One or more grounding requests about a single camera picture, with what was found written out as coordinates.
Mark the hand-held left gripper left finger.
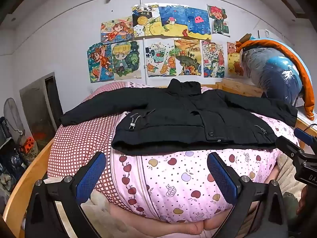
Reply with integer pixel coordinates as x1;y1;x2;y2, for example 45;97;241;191
24;151;107;238

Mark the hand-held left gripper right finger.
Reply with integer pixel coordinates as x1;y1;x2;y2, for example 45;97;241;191
207;152;289;238

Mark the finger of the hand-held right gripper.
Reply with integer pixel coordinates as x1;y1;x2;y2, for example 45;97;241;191
294;128;317;145
276;135;310;163

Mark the black jacket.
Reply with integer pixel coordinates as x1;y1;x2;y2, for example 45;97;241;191
59;79;298;156

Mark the beige fleece blanket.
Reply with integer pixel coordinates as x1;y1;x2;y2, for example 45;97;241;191
82;154;306;228

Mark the red checked pillow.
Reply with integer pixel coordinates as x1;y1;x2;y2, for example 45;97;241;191
47;82;139;204

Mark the pink apple-print quilt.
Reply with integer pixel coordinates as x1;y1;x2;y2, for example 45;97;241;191
110;84;300;224

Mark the orange cloth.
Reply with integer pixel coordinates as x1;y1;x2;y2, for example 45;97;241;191
235;33;315;118

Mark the orange dice toy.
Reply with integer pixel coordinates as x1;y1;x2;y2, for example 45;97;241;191
19;136;34;154

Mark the pink bed sheet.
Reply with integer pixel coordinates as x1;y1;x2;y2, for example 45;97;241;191
109;201;258;238

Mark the dark doorway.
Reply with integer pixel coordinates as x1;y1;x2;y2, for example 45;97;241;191
20;72;63;142

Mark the standing fan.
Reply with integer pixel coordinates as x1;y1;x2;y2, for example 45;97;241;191
4;98;25;139

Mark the yellow bear drawing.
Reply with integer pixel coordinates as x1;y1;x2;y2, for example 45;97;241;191
226;42;244;78

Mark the swimming girl drawing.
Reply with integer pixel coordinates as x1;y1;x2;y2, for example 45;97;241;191
87;42;114;83

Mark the town and dragon drawing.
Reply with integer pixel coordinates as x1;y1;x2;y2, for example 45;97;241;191
201;40;225;78

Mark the blond-haired figure drawing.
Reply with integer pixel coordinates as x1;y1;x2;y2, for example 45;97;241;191
111;40;141;80

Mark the sunflower landscape painting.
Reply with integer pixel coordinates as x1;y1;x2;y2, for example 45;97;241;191
174;38;202;76

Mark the fruit drink drawing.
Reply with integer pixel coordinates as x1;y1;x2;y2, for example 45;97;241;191
144;38;177;78

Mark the red-haired figure drawing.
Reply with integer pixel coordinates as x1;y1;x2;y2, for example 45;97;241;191
207;4;229;35

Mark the orange-dress girl drawing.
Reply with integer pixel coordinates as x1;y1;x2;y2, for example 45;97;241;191
100;16;134;44

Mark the pink jellyfish painting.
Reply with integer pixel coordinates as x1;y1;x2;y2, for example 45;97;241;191
184;6;212;40

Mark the blue sea fish painting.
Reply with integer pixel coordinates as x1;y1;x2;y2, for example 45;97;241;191
158;5;187;37

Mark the black and yellow collage drawing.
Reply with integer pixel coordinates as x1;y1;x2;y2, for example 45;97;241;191
132;4;160;38

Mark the wooden bed frame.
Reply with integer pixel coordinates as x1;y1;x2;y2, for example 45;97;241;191
2;78;317;238

